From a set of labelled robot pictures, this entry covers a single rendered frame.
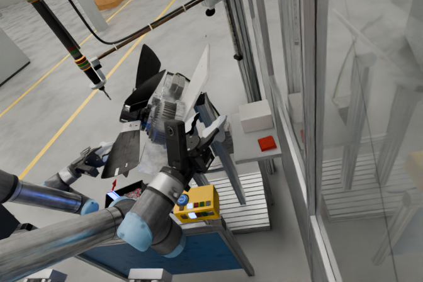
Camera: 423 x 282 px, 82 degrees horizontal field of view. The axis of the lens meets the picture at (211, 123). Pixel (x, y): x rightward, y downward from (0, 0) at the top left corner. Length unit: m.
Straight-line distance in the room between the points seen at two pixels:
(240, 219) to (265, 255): 0.29
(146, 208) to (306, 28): 0.44
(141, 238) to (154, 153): 0.79
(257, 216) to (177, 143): 1.50
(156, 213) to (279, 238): 1.53
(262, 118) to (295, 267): 1.06
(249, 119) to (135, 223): 0.92
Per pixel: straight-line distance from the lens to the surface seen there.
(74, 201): 1.17
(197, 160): 0.59
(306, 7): 0.42
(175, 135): 0.55
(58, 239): 0.60
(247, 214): 2.00
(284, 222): 2.04
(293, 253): 1.97
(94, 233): 0.63
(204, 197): 0.97
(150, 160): 1.29
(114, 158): 1.17
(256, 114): 1.33
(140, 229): 0.54
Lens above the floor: 1.89
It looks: 42 degrees down
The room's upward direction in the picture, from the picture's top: 23 degrees counter-clockwise
